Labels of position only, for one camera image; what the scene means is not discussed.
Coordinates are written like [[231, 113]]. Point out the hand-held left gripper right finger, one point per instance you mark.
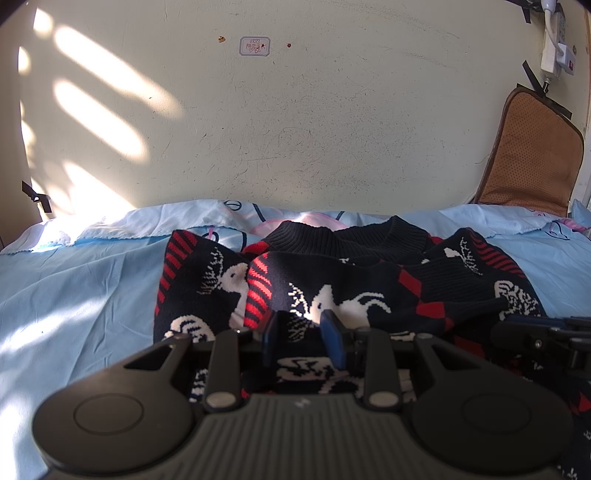
[[334, 341]]

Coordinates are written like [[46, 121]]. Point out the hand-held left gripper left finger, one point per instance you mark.
[[270, 337]]

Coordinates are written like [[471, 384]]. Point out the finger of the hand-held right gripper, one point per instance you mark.
[[531, 339]]

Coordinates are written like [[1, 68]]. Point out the navy reindeer knit sweater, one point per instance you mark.
[[360, 277]]

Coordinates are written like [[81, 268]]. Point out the brown seat cushion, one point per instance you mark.
[[531, 157]]

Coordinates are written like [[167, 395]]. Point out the blue cartoon bed sheet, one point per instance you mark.
[[92, 286]]

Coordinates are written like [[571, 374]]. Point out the black tape on cushion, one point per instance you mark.
[[531, 74]]

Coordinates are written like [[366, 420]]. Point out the short black tape strip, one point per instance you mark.
[[37, 196]]

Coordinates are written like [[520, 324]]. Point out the white power strip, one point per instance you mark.
[[551, 46]]

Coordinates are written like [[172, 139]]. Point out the crossed black tape strips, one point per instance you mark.
[[524, 11]]

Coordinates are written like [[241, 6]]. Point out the small wall sticker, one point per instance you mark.
[[255, 46]]

